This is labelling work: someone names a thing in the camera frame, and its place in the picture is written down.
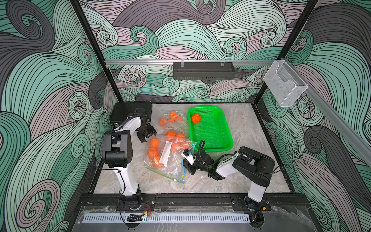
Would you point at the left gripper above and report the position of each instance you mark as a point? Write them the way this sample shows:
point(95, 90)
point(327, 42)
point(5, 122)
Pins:
point(152, 132)

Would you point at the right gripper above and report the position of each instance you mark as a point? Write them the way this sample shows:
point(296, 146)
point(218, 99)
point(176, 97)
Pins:
point(187, 164)

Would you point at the blue-zip clear bag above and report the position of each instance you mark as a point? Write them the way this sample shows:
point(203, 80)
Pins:
point(176, 171)

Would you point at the orange taken out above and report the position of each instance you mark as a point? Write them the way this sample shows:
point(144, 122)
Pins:
point(196, 118)

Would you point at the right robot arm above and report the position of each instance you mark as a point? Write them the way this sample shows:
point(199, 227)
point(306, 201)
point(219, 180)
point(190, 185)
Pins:
point(255, 166)

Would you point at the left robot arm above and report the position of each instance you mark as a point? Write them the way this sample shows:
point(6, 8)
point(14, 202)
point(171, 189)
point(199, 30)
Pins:
point(117, 147)

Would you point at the oranges in blue-zip bag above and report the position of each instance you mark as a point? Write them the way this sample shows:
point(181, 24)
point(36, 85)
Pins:
point(166, 149)

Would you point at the black case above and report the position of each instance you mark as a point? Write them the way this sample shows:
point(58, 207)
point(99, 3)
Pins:
point(123, 110)

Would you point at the green plastic basket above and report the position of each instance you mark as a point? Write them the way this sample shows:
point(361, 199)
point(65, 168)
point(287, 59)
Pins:
point(213, 129)

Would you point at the white slotted cable duct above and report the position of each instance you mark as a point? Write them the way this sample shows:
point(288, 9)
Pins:
point(170, 218)

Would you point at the black wall tray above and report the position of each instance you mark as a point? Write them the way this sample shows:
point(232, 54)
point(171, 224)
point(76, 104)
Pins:
point(207, 72)

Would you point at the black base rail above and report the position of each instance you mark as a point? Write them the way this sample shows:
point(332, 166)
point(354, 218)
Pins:
point(159, 202)

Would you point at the clear acrylic wall holder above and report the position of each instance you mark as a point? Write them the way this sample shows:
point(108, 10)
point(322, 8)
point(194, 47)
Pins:
point(284, 82)

